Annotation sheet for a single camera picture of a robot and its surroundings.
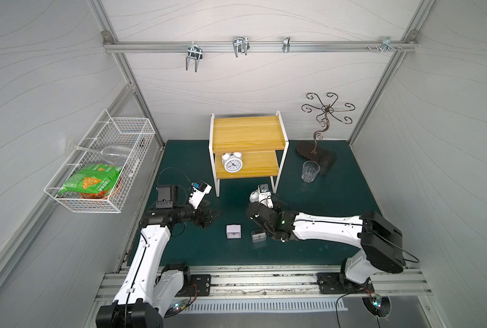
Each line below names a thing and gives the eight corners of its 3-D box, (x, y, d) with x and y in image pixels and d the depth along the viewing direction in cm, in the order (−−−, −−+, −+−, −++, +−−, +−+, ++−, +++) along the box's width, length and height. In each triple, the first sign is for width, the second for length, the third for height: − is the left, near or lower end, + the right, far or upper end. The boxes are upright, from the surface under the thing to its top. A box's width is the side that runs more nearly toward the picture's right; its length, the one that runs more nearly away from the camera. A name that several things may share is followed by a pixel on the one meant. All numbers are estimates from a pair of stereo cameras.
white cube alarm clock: (227, 239, 88) (226, 233, 82) (228, 230, 90) (226, 224, 85) (241, 239, 88) (240, 233, 82) (241, 230, 90) (240, 224, 85)
